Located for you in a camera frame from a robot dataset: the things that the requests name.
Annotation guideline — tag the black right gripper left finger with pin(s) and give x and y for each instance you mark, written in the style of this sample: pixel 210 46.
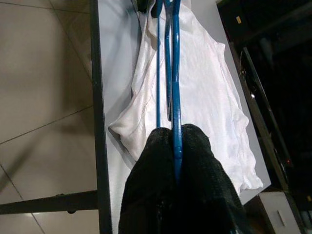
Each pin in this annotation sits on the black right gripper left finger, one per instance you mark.
pixel 148 195

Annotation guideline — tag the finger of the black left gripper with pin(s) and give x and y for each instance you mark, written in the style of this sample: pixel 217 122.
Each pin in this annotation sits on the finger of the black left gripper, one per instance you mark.
pixel 143 5
pixel 154 11

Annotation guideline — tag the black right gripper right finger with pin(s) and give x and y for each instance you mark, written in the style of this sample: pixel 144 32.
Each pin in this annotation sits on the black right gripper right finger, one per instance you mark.
pixel 207 195

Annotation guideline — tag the blue plastic hanger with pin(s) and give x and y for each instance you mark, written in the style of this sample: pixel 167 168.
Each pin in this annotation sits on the blue plastic hanger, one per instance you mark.
pixel 176 73

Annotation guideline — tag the white T-shirt black print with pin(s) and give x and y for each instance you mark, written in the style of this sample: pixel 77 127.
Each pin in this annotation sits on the white T-shirt black print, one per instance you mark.
pixel 207 97

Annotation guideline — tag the small white cabinet drawer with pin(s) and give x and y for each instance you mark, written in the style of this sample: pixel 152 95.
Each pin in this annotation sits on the small white cabinet drawer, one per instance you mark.
pixel 275 214

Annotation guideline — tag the black metal table frame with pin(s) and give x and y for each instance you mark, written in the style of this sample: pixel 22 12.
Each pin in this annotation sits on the black metal table frame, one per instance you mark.
pixel 98 97

